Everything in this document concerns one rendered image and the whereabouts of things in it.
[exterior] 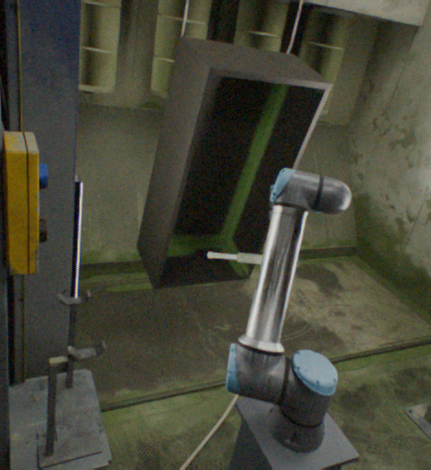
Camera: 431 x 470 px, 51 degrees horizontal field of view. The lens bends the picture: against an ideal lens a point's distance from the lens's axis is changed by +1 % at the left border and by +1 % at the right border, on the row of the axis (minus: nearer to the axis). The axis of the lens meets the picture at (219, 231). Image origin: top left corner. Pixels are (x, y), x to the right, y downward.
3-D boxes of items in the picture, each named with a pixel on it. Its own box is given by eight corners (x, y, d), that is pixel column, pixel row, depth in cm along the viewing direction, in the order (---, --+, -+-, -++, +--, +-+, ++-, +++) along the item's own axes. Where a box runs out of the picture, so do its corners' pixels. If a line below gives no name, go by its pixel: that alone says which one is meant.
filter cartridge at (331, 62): (287, 125, 343) (316, 3, 307) (275, 114, 375) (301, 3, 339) (331, 131, 350) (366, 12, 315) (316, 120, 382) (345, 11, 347)
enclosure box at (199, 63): (136, 246, 261) (179, 35, 192) (226, 240, 289) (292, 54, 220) (153, 289, 238) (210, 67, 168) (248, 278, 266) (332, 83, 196)
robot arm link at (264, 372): (276, 412, 135) (328, 171, 138) (220, 397, 136) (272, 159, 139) (272, 396, 151) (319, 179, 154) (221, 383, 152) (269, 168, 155)
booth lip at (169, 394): (57, 424, 209) (58, 419, 207) (57, 419, 211) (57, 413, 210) (450, 341, 328) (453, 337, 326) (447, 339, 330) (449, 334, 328)
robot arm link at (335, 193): (363, 182, 139) (325, 192, 207) (324, 173, 140) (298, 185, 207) (354, 218, 140) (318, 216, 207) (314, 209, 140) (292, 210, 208)
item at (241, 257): (312, 256, 220) (293, 257, 201) (312, 266, 220) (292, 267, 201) (228, 250, 247) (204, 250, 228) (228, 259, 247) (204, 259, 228)
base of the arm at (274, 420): (335, 444, 147) (343, 422, 143) (286, 459, 139) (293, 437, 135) (302, 399, 162) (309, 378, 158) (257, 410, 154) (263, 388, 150)
